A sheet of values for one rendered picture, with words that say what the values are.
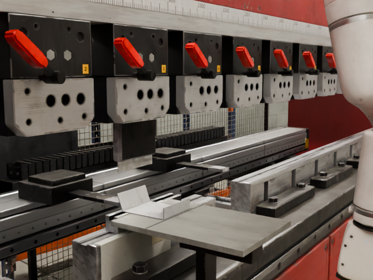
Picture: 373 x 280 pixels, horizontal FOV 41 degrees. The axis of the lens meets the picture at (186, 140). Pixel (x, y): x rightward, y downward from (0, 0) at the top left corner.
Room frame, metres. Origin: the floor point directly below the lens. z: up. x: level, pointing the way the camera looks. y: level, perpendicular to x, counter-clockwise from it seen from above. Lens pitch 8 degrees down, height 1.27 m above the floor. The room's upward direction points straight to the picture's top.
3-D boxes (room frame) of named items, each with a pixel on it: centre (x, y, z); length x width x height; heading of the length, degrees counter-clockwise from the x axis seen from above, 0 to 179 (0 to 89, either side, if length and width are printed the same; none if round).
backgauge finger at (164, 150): (1.37, 0.00, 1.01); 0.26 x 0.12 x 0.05; 56
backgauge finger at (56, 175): (1.04, 0.23, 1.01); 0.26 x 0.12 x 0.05; 56
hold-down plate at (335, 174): (1.73, -0.52, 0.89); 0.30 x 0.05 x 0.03; 146
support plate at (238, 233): (0.85, -0.03, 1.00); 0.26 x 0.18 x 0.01; 56
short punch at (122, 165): (0.94, 0.10, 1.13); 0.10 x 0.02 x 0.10; 146
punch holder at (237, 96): (1.24, -0.12, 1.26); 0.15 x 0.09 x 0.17; 146
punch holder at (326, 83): (1.74, -0.45, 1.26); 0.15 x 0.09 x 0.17; 146
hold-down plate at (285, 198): (1.40, -0.29, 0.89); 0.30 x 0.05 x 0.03; 146
